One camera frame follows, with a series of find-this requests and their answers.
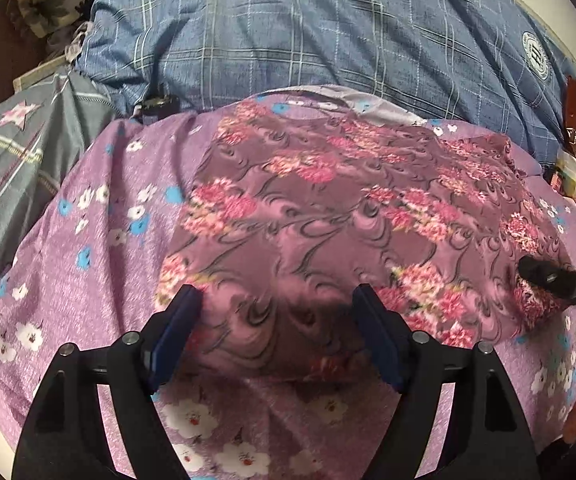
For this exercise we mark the blue plaid quilt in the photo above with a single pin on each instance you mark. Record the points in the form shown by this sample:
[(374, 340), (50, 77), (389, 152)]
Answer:
[(487, 62)]

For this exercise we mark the grey star pattern pillow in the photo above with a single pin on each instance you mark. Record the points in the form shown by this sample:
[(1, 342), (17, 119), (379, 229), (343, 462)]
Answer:
[(44, 130)]

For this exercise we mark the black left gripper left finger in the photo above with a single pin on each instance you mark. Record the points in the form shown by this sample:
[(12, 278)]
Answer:
[(64, 436)]

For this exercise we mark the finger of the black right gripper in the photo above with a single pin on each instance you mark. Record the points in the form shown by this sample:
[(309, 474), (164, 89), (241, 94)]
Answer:
[(560, 282)]

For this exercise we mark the maroon pink floral garment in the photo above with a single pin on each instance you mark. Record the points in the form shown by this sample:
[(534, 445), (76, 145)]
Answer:
[(289, 208)]

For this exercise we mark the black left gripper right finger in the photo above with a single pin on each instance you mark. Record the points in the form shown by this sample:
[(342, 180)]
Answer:
[(487, 435)]

